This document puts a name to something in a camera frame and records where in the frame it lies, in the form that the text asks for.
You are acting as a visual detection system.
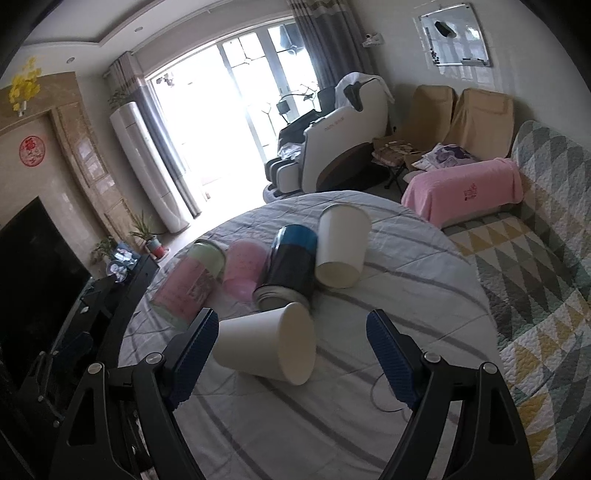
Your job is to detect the small green potted plant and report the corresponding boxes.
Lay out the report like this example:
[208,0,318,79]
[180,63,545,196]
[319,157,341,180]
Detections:
[90,236,117,265]

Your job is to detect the left grey curtain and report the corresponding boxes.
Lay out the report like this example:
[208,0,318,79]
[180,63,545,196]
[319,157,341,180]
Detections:
[106,51,201,219]

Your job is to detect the white paper cup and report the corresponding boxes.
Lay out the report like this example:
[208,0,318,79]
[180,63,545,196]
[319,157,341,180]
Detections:
[315,203,372,289]
[213,302,317,386]

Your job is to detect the near white paper cup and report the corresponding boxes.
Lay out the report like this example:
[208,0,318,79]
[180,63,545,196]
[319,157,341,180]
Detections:
[213,302,317,386]

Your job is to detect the white standing air conditioner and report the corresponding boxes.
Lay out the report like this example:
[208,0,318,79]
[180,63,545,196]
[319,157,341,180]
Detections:
[110,102,191,234]

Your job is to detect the wall whiteboard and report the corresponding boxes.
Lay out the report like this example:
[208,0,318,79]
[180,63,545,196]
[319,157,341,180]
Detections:
[419,3,492,67]

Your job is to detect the grey curtain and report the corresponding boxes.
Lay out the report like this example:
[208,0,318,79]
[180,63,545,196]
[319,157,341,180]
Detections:
[287,0,375,89]
[106,51,201,219]

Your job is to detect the black television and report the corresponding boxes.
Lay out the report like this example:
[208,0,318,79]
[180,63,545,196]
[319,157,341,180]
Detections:
[1,197,91,340]

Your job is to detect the right tan sofa cushion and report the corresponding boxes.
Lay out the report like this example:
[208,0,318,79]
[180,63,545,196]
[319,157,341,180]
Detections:
[443,88,515,160]

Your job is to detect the right grey curtain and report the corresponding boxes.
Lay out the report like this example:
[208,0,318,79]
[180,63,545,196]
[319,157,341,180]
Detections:
[287,0,375,89]

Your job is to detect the left tan sofa cushion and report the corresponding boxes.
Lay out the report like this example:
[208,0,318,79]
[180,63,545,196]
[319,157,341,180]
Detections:
[394,85,457,152]

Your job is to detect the far white paper cup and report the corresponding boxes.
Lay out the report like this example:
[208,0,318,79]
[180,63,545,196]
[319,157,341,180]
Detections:
[315,203,372,289]

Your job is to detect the white massage chair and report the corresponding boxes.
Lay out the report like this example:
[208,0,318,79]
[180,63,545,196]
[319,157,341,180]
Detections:
[263,72,394,204]

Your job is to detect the red round wall decoration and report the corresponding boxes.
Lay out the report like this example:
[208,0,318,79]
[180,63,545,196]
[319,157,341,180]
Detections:
[19,135,46,168]

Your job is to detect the purple patterned pillow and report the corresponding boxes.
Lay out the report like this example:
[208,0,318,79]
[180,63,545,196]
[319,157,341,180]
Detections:
[412,143,479,171]

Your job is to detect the pink and green canister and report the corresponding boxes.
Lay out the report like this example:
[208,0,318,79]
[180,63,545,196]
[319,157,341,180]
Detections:
[149,240,225,330]

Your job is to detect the pink towel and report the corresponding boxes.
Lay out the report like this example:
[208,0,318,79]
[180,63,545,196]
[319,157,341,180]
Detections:
[402,158,524,228]

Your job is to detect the tan sofa cushion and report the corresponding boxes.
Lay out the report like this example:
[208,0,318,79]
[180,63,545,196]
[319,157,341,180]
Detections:
[443,88,515,160]
[394,85,457,152]

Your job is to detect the black tv cabinet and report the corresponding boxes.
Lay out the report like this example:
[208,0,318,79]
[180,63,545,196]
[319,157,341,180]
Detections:
[27,253,161,416]

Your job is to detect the blue and black can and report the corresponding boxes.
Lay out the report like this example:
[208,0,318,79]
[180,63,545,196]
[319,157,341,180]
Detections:
[252,224,318,311]

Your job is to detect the potted plant in red pot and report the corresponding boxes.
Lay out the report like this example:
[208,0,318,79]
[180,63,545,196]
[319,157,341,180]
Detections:
[130,213,168,260]

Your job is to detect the pink plastic cup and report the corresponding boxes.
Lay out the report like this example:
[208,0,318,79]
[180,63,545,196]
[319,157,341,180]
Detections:
[222,239,269,302]

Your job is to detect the quilted triangle pattern sofa cover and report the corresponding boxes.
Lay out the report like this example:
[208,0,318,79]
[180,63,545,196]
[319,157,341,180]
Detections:
[444,120,590,479]

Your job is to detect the yellow flowers in vase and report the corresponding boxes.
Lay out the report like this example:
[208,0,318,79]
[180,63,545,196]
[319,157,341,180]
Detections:
[8,57,42,117]

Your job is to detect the photo frame on cabinet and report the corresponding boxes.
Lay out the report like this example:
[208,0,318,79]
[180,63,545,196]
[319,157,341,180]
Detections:
[107,243,139,282]

